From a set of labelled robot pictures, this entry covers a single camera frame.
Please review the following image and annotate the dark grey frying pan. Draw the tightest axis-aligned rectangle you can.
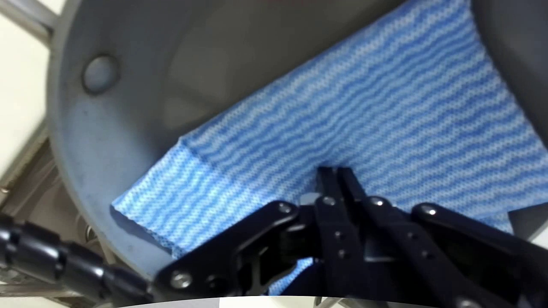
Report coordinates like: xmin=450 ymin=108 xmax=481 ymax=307
xmin=47 ymin=0 xmax=548 ymax=283

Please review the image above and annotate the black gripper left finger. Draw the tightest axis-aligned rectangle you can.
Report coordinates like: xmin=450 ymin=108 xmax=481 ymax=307
xmin=152 ymin=165 xmax=351 ymax=297

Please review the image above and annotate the white gas stove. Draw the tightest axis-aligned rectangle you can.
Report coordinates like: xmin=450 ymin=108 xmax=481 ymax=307
xmin=0 ymin=11 xmax=56 ymax=180

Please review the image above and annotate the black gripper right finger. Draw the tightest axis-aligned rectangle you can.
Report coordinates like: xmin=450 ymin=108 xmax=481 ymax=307
xmin=337 ymin=167 xmax=548 ymax=308

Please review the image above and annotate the blue striped towel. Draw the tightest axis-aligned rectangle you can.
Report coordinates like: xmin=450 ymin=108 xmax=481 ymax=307
xmin=109 ymin=0 xmax=548 ymax=297

